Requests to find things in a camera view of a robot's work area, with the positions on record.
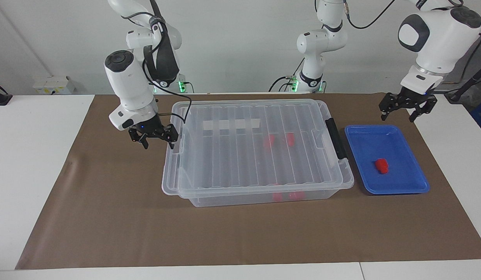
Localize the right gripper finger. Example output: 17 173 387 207
155 124 180 150
128 128 150 150

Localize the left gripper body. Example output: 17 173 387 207
397 86 430 104

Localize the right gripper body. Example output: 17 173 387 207
134 115 166 135

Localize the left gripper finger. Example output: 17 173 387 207
378 92 405 121
409 96 438 123

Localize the white socket box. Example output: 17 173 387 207
32 75 76 95

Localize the black stand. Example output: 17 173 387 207
0 81 13 106
444 61 481 104

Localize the white label strip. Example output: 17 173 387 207
203 118 261 131

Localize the clear plastic storage bin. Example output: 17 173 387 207
162 99 355 197

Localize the blue plastic tray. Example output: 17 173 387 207
344 124 431 195

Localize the black cable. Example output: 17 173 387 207
456 33 481 84
343 0 397 30
268 75 294 93
143 45 193 125
291 57 306 79

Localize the black lid handle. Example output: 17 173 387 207
325 118 349 160

